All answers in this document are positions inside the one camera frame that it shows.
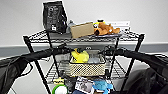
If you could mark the orange plush toy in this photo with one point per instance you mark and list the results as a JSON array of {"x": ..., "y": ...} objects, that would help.
[{"x": 105, "y": 28}]

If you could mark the blue plush toy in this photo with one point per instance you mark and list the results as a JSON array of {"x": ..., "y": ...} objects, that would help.
[{"x": 102, "y": 86}]

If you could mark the black office chair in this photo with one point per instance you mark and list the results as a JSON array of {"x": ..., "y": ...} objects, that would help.
[{"x": 156, "y": 83}]

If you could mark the large black printed bag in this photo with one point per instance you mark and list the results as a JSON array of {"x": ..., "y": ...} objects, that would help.
[{"x": 54, "y": 16}]

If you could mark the green and white toy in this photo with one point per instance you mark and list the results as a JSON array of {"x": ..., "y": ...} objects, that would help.
[{"x": 60, "y": 89}]

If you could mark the grey bottle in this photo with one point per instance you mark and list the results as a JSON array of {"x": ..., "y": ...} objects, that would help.
[{"x": 70, "y": 25}]

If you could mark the yellow plush toy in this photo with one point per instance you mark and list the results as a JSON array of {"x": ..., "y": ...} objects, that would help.
[{"x": 80, "y": 56}]

